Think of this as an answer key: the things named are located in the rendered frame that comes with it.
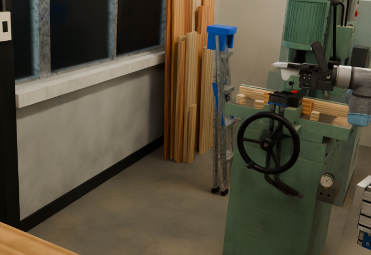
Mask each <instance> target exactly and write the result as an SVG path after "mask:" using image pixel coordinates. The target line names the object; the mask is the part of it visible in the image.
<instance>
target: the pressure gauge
mask: <svg viewBox="0 0 371 255"><path fill-rule="evenodd" d="M334 182H335V177H334V175H333V174H332V173H329V172H326V173H324V174H323V175H322V176H321V177H320V183H321V184H322V185H323V186H324V187H325V189H328V188H329V187H331V186H333V184H334Z"/></svg>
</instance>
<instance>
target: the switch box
mask: <svg viewBox="0 0 371 255"><path fill-rule="evenodd" d="M357 2H358V0H349V8H348V17H347V22H353V21H355V20H356V16H355V13H356V11H357V10H358V5H357ZM343 5H344V17H343V21H345V17H346V8H347V0H343ZM354 17H355V18H354Z"/></svg>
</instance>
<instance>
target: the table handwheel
mask: <svg viewBox="0 0 371 255"><path fill-rule="evenodd" d="M259 118H271V119H275V120H277V121H279V122H280V124H279V125H278V126H277V128H276V129H275V131H274V132H273V133H272V134H271V136H265V137H264V138H263V139H262V140H256V139H249V138H246V137H243V135H244V132H245V130H246V128H247V126H248V125H249V124H250V123H251V122H253V121H254V120H256V119H259ZM283 125H284V126H285V127H286V128H287V129H288V130H289V132H290V134H291V136H292V138H293V143H294V149H293V154H292V156H291V158H290V160H289V161H288V162H287V163H286V164H284V165H283V166H280V164H279V162H278V160H277V158H276V156H275V154H274V151H273V147H274V146H275V142H276V141H277V133H278V131H279V130H280V129H281V127H282V126H283ZM243 141H247V142H253V143H257V144H260V147H261V149H263V150H264V151H269V152H270V154H271V156H272V158H273V160H274V162H275V165H276V166H277V168H265V167H262V166H260V165H258V164H256V163H255V164H254V166H253V167H252V168H253V169H254V170H256V171H258V172H260V173H264V174H280V173H283V172H285V171H287V170H288V169H290V168H291V167H292V166H293V165H294V164H295V162H296V161H297V159H298V157H299V153H300V139H299V135H298V133H297V131H296V129H295V127H294V126H293V124H292V123H291V122H290V121H289V120H288V119H286V118H285V117H283V116H281V115H280V114H277V113H274V112H271V111H261V112H257V113H254V114H252V115H250V116H249V117H247V118H246V119H245V120H244V121H243V122H242V124H241V126H240V128H239V130H238V133H237V147H238V150H239V153H240V155H241V157H242V158H243V160H244V161H245V162H246V163H247V164H248V163H250V162H252V160H251V159H250V158H249V156H248V154H247V153H246V151H245V148H244V145H243Z"/></svg>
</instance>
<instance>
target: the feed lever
mask: <svg viewBox="0 0 371 255"><path fill-rule="evenodd" d="M338 4H339V0H332V1H331V5H332V6H333V57H330V58H329V61H328V69H329V70H332V69H333V66H334V65H336V66H339V65H340V64H341V59H338V58H336V16H337V5H338Z"/></svg>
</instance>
